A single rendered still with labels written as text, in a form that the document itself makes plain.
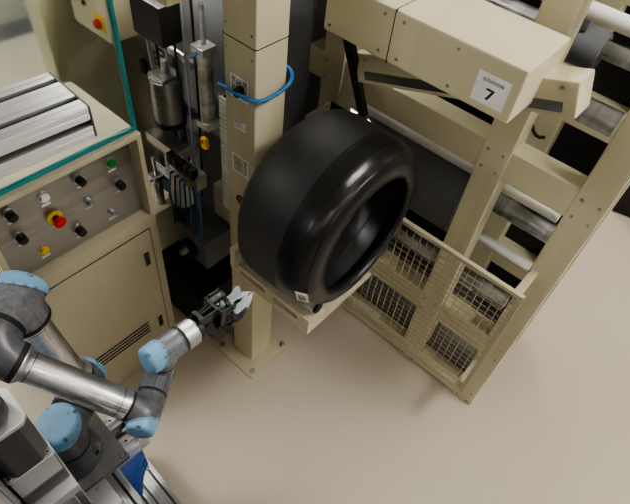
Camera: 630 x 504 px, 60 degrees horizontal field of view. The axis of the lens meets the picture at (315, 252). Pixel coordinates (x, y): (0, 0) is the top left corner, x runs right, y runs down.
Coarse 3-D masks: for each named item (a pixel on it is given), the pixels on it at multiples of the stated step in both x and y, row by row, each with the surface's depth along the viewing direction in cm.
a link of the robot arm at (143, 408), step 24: (0, 336) 118; (0, 360) 117; (24, 360) 119; (48, 360) 124; (48, 384) 123; (72, 384) 125; (96, 384) 128; (96, 408) 128; (120, 408) 130; (144, 408) 133; (144, 432) 131
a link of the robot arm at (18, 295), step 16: (16, 272) 127; (0, 288) 124; (16, 288) 124; (32, 288) 127; (48, 288) 133; (0, 304) 121; (16, 304) 123; (32, 304) 126; (16, 320) 122; (32, 320) 127; (48, 320) 133; (32, 336) 130; (48, 336) 136; (48, 352) 138; (64, 352) 143; (80, 368) 151; (96, 368) 160
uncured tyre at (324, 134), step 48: (288, 144) 150; (336, 144) 148; (384, 144) 152; (288, 192) 146; (336, 192) 142; (384, 192) 192; (240, 240) 161; (288, 240) 147; (336, 240) 149; (384, 240) 187; (288, 288) 158; (336, 288) 176
